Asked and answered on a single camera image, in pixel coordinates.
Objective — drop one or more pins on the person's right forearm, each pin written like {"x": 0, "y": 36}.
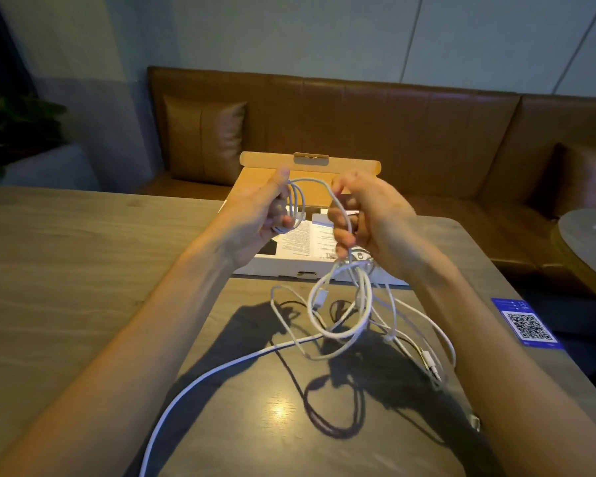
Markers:
{"x": 506, "y": 377}

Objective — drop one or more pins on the brown square leather cushion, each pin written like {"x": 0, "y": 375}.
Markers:
{"x": 203, "y": 139}

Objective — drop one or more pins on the white planter box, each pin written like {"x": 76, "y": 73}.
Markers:
{"x": 44, "y": 171}

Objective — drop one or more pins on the open cardboard box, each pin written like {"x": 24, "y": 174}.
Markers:
{"x": 308, "y": 191}

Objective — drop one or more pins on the green potted plant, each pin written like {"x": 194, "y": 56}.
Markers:
{"x": 15, "y": 129}

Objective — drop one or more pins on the blue code sticker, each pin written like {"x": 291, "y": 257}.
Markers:
{"x": 526, "y": 323}

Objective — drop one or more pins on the brown leather sofa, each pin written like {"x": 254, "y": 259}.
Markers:
{"x": 427, "y": 129}

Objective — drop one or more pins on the dark brown leather cushion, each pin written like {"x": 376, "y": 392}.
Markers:
{"x": 583, "y": 178}

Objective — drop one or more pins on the white printed manual sheet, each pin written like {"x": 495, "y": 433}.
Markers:
{"x": 298, "y": 238}

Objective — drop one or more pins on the person's left forearm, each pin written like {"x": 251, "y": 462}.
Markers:
{"x": 129, "y": 357}

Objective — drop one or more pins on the round wooden table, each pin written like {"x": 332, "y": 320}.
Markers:
{"x": 588, "y": 253}

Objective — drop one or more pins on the blue and white leaflet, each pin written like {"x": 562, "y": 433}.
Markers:
{"x": 323, "y": 235}

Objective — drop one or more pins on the person's right thumb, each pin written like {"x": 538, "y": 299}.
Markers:
{"x": 346, "y": 181}

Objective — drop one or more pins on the person's right hand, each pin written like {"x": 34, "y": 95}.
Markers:
{"x": 387, "y": 228}

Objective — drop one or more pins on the person's left thumb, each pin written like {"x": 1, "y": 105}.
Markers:
{"x": 279, "y": 182}

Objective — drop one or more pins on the person's left hand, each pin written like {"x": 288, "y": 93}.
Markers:
{"x": 248, "y": 218}

